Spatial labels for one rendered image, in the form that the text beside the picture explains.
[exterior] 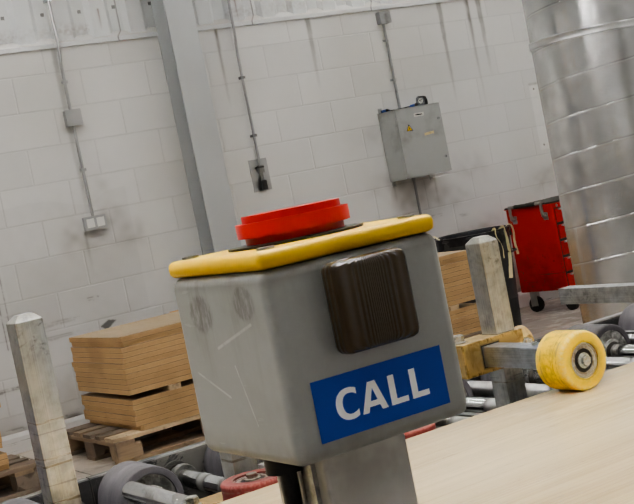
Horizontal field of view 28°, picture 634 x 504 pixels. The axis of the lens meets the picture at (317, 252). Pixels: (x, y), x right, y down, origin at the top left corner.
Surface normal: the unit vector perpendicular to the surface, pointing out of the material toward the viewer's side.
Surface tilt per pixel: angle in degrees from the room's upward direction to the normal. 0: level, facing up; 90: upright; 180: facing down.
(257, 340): 90
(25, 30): 90
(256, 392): 90
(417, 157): 90
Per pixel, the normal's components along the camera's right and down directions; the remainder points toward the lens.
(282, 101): 0.51, -0.06
